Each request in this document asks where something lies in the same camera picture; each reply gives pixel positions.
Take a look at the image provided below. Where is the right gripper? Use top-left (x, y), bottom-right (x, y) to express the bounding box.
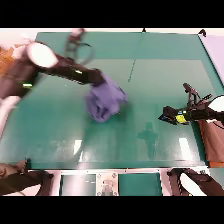
top-left (158, 105), bottom-right (192, 126)

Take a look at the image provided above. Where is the silver frame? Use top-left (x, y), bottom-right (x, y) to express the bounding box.
top-left (46, 167), bottom-right (174, 197)

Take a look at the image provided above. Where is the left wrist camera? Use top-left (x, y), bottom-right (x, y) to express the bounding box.
top-left (64, 29), bottom-right (95, 66)

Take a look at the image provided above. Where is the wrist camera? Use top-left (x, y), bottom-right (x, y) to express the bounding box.
top-left (182, 82), bottom-right (213, 109)
top-left (64, 29), bottom-right (95, 66)

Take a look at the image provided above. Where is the blue shirt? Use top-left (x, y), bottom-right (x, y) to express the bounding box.
top-left (84, 73), bottom-right (130, 124)

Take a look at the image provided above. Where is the brown garment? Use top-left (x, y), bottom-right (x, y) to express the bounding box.
top-left (198, 119), bottom-right (224, 168)

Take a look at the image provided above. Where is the orange garment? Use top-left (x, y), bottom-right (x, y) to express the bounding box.
top-left (0, 45), bottom-right (17, 77)

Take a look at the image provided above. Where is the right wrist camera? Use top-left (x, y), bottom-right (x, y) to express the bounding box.
top-left (182, 82), bottom-right (213, 109)

